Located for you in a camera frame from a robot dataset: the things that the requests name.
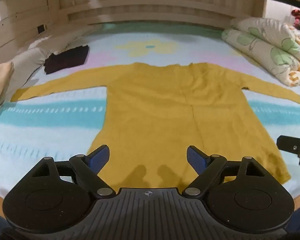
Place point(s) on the yellow knit sweater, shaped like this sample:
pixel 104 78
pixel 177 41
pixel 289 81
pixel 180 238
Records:
pixel 165 110

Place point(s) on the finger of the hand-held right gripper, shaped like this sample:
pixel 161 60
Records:
pixel 288 143

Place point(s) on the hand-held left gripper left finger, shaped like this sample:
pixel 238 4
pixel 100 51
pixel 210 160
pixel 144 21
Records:
pixel 100 156

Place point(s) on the grey pillow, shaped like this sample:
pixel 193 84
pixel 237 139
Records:
pixel 27 62

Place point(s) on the black wall socket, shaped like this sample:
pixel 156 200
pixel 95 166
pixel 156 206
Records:
pixel 41 29

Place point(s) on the floral quilt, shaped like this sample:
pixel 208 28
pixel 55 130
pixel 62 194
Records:
pixel 270 47

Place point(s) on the wooden headboard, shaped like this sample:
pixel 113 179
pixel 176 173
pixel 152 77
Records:
pixel 150 2

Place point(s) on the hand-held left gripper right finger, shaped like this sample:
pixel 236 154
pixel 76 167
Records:
pixel 196 157

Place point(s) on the dark folded garment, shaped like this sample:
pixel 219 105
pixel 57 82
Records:
pixel 66 58

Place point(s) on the floral bed sheet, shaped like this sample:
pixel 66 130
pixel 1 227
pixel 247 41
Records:
pixel 52 120

